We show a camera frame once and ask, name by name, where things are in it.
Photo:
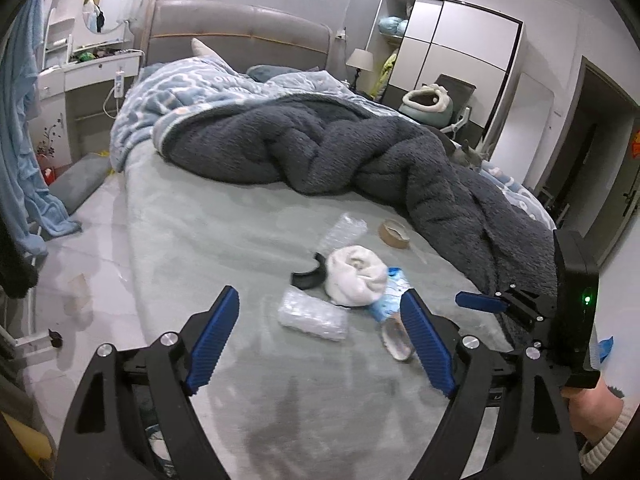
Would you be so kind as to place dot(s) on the dark door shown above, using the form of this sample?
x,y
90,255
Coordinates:
x,y
590,160

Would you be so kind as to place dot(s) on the red door decoration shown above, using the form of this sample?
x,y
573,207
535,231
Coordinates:
x,y
636,144

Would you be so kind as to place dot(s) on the bedside lamp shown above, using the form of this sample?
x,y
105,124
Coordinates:
x,y
359,60

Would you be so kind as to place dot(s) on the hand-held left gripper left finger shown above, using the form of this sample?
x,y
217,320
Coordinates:
x,y
215,345

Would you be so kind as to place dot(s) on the black curved plastic piece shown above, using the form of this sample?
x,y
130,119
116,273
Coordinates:
x,y
307,277

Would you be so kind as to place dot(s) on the clear bubble wrap bag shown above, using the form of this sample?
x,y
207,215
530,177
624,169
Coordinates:
x,y
312,315

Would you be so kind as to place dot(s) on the white power strip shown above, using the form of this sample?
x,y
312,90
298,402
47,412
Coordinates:
x,y
119,83

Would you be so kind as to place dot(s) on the dark office chair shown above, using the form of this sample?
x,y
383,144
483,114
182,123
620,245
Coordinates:
x,y
462,90

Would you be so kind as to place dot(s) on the blue patterned duvet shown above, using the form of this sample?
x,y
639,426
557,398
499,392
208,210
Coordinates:
x,y
165,90

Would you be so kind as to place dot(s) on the dark grey fluffy blanket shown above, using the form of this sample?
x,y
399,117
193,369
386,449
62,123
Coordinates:
x,y
325,150

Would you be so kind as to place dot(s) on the black hanging clothing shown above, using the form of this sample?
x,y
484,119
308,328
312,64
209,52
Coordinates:
x,y
15,260

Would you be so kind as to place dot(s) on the hanging blue towel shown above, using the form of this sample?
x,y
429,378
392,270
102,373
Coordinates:
x,y
25,135

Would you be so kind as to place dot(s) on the grey padded headboard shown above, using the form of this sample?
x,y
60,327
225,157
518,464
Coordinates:
x,y
240,30

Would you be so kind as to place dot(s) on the person's right forearm cream sleeve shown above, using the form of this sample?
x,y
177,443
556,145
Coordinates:
x,y
612,440

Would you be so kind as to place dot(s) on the white wardrobe with dark frame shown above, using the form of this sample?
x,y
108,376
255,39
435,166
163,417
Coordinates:
x,y
465,45

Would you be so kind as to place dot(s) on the crumpled clear plastic bottle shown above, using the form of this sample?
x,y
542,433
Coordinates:
x,y
342,232

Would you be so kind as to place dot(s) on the blue cloth scrap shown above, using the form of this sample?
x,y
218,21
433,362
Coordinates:
x,y
606,347

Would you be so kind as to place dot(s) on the red box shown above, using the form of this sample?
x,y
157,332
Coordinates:
x,y
47,170

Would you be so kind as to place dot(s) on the dark grey pillow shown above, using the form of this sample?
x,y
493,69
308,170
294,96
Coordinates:
x,y
275,72

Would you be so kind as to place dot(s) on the white clothes rack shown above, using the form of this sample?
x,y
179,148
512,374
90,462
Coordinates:
x,y
35,342

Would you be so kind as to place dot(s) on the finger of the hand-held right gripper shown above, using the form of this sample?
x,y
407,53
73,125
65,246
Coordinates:
x,y
480,302

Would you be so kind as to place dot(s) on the yellow-green clothing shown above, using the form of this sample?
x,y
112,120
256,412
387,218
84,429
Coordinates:
x,y
387,72

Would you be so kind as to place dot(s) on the grey floor cushion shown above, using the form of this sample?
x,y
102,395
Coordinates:
x,y
80,182

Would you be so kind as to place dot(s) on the person's right hand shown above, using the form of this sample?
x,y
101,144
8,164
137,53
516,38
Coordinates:
x,y
592,410

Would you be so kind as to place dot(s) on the white rolled towel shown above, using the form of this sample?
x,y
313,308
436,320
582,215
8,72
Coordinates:
x,y
355,275

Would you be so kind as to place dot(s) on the white vanity desk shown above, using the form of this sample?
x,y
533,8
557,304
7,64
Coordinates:
x,y
90,67

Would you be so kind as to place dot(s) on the brown tape roll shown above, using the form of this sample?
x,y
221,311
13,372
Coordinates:
x,y
394,234

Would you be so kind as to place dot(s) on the cream and green pet bed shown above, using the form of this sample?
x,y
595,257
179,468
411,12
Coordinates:
x,y
425,105

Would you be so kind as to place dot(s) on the grey cat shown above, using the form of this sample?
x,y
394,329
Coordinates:
x,y
467,157

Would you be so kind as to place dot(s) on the light blue plush toy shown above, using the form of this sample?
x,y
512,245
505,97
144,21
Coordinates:
x,y
392,25

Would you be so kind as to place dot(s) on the blue cartoon tissue packet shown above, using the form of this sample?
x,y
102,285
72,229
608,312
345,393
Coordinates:
x,y
387,295

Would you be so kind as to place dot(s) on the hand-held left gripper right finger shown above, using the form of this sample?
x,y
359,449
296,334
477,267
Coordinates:
x,y
425,350

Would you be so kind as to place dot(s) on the white pillow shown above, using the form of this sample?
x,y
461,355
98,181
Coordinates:
x,y
207,52

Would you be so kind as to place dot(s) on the bed with grey-green sheet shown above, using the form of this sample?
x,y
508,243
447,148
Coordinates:
x,y
200,240

